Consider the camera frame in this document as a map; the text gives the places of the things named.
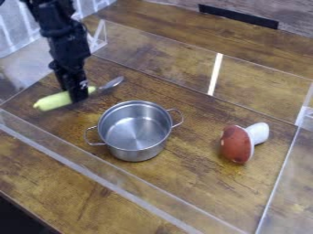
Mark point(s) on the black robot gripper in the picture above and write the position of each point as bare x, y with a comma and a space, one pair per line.
66, 34

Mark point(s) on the stainless steel pot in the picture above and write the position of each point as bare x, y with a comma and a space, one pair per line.
134, 129

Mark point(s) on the black bar on table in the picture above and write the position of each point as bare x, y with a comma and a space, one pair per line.
250, 19

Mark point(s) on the brown cap toy mushroom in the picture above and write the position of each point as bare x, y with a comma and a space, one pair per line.
238, 141

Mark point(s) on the clear acrylic triangle bracket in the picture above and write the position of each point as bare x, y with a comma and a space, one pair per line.
98, 39

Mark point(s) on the clear acrylic barrier wall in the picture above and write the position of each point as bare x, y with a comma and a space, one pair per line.
189, 190

